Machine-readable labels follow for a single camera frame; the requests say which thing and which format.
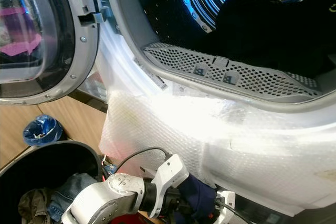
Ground clear bubble wrap sheet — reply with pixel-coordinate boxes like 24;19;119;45
99;90;336;217

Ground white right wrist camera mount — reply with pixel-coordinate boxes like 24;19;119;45
214;191;236;224

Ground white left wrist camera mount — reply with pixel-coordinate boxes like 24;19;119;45
147;154;190;218

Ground grey perforated lint filter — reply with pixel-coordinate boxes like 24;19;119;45
143;42;322;104

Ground small bin with blue bag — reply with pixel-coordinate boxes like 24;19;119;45
23;115;64;147

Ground white label sticker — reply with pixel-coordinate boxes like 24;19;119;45
133;58;166;90

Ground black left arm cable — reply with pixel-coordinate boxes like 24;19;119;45
113;147;172;175

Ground white front-loading washer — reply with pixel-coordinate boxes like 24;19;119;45
84;0;336;219

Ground round black laundry basket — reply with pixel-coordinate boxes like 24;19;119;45
0;141;106;224

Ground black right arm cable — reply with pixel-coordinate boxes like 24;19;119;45
216;199;258;224

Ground round grey glass washer door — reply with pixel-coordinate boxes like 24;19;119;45
0;0;101;106

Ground brown garment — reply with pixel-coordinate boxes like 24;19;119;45
18;188;53;224

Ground blue denim jeans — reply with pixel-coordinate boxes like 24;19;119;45
47;173;100;223

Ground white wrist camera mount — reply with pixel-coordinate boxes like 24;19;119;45
147;154;190;218
214;191;236;224

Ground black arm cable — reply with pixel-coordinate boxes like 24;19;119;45
113;147;172;175
216;199;258;224

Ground navy blue garment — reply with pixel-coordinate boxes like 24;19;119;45
181;174;217;223

